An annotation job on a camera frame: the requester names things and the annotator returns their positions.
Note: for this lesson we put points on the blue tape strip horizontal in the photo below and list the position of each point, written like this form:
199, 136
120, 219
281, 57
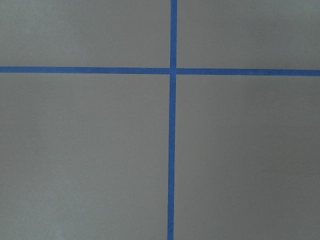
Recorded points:
160, 71

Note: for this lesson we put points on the blue tape strip vertical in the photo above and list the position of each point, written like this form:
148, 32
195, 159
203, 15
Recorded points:
172, 120

